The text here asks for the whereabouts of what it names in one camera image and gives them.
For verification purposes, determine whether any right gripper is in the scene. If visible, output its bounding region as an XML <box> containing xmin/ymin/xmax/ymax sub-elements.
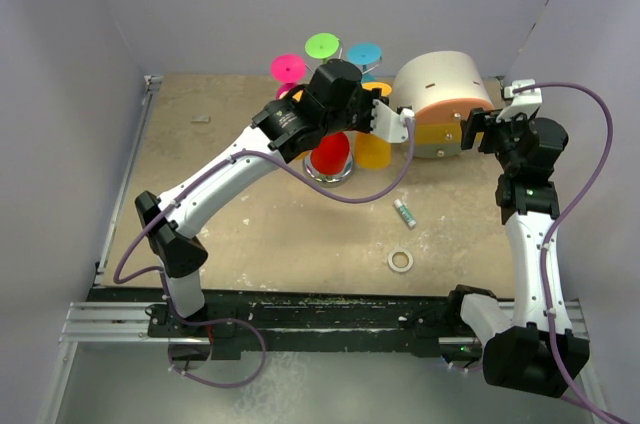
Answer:
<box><xmin>462</xmin><ymin>107</ymin><xmax>537</xmax><ymax>174</ymax></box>

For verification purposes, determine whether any orange wine glass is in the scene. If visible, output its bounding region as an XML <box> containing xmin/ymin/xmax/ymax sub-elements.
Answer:
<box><xmin>353</xmin><ymin>81</ymin><xmax>393</xmax><ymax>171</ymax></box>
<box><xmin>293</xmin><ymin>90</ymin><xmax>310</xmax><ymax>160</ymax></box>

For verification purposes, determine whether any red plastic wine glass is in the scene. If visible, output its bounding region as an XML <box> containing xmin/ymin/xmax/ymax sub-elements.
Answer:
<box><xmin>311</xmin><ymin>132</ymin><xmax>350</xmax><ymax>175</ymax></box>

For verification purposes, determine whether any blue plastic wine glass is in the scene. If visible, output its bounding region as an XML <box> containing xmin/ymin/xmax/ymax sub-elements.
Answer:
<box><xmin>346</xmin><ymin>41</ymin><xmax>382</xmax><ymax>83</ymax></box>

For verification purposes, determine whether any green plastic wine glass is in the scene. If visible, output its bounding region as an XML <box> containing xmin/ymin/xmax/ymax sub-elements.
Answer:
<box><xmin>304</xmin><ymin>32</ymin><xmax>342</xmax><ymax>63</ymax></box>

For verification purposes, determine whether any pink plastic wine glass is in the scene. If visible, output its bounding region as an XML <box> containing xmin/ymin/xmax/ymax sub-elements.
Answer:
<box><xmin>270</xmin><ymin>54</ymin><xmax>306</xmax><ymax>98</ymax></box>

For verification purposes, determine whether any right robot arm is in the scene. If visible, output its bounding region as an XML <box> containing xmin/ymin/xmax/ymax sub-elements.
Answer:
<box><xmin>444</xmin><ymin>108</ymin><xmax>590</xmax><ymax>398</ymax></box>

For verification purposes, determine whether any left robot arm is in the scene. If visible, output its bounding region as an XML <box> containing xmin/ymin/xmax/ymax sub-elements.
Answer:
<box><xmin>134</xmin><ymin>58</ymin><xmax>412</xmax><ymax>336</ymax></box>

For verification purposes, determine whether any chrome wine glass rack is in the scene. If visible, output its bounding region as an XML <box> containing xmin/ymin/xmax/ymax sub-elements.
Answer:
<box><xmin>301</xmin><ymin>38</ymin><xmax>386</xmax><ymax>189</ymax></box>

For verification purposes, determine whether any white round drawer box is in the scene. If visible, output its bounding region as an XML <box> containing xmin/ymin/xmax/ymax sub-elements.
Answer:
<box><xmin>390</xmin><ymin>51</ymin><xmax>494</xmax><ymax>159</ymax></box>

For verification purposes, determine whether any white green glue stick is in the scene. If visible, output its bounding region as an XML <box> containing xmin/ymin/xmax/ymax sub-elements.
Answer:
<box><xmin>393</xmin><ymin>199</ymin><xmax>417</xmax><ymax>229</ymax></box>

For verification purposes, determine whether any white tape roll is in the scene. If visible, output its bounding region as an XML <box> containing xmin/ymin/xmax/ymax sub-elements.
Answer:
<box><xmin>387</xmin><ymin>248</ymin><xmax>414</xmax><ymax>274</ymax></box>

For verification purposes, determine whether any small grey metal block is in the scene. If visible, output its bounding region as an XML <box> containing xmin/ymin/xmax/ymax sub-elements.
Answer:
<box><xmin>191</xmin><ymin>115</ymin><xmax>211</xmax><ymax>124</ymax></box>

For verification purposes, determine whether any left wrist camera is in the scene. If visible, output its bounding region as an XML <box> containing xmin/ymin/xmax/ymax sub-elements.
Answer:
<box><xmin>371</xmin><ymin>99</ymin><xmax>415</xmax><ymax>144</ymax></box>

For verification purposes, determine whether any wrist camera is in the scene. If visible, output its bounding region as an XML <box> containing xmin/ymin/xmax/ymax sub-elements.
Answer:
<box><xmin>496</xmin><ymin>79</ymin><xmax>543</xmax><ymax>123</ymax></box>
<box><xmin>371</xmin><ymin>99</ymin><xmax>415</xmax><ymax>144</ymax></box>

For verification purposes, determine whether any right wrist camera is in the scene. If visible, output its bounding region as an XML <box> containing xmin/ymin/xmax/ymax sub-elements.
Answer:
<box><xmin>496</xmin><ymin>79</ymin><xmax>543</xmax><ymax>123</ymax></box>

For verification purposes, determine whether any black base frame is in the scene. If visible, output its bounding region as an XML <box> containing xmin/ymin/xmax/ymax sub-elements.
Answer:
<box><xmin>87</xmin><ymin>287</ymin><xmax>482</xmax><ymax>362</ymax></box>

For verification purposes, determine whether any aluminium rail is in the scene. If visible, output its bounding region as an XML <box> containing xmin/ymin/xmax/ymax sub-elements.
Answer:
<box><xmin>59</xmin><ymin>302</ymin><xmax>149</xmax><ymax>343</ymax></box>

